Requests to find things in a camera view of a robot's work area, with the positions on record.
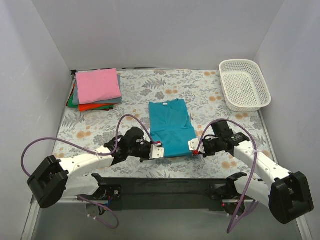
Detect pink folded t-shirt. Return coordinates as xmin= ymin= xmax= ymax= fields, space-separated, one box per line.
xmin=76 ymin=68 xmax=122 ymax=105

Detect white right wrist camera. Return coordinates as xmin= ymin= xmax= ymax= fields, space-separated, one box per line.
xmin=188 ymin=138 xmax=200 ymax=156

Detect aluminium front frame rail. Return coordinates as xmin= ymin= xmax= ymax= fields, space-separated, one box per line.
xmin=22 ymin=198 xmax=312 ymax=240

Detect red folded t-shirt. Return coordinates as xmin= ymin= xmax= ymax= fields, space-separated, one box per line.
xmin=65 ymin=83 xmax=79 ymax=109

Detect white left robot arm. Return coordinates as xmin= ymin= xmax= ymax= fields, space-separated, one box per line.
xmin=27 ymin=127 xmax=154 ymax=209

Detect green folded t-shirt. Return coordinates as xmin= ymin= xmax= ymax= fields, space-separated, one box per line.
xmin=66 ymin=94 xmax=79 ymax=109

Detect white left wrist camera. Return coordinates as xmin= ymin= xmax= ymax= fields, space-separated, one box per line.
xmin=149 ymin=144 xmax=165 ymax=160

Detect white perforated plastic basket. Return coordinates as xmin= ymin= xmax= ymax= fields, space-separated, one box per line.
xmin=219 ymin=59 xmax=272 ymax=112

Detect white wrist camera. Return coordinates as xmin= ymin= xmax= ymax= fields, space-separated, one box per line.
xmin=188 ymin=138 xmax=200 ymax=156
xmin=149 ymin=144 xmax=165 ymax=160

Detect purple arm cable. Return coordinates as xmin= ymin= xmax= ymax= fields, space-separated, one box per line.
xmin=197 ymin=119 xmax=259 ymax=234
xmin=20 ymin=114 xmax=162 ymax=230

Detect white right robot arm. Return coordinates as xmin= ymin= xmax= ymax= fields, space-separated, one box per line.
xmin=194 ymin=119 xmax=314 ymax=224

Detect teal t-shirt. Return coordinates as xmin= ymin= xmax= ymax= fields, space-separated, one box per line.
xmin=148 ymin=99 xmax=197 ymax=158

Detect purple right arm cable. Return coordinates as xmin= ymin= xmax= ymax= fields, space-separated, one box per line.
xmin=197 ymin=119 xmax=259 ymax=234

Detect floral patterned table mat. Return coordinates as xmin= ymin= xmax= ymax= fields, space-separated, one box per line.
xmin=53 ymin=70 xmax=273 ymax=179

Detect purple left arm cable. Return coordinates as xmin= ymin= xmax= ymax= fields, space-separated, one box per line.
xmin=20 ymin=114 xmax=162 ymax=230

